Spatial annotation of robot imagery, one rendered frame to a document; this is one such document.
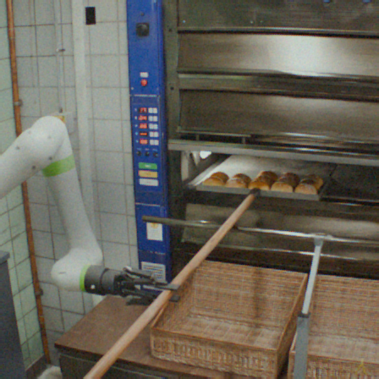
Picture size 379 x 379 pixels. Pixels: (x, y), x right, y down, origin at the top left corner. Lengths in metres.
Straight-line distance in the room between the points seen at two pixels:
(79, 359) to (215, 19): 1.60
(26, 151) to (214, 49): 1.16
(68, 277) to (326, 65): 1.32
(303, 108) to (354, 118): 0.22
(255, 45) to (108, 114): 0.77
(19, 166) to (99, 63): 1.20
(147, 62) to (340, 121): 0.87
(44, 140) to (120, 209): 1.30
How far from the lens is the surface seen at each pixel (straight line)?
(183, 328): 2.92
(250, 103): 2.72
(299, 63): 2.61
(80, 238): 2.09
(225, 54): 2.70
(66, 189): 2.04
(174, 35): 2.78
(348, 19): 2.59
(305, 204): 2.75
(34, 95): 3.19
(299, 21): 2.62
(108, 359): 1.58
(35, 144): 1.83
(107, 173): 3.05
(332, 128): 2.63
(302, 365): 2.38
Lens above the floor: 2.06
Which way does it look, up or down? 18 degrees down
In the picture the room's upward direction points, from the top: 2 degrees counter-clockwise
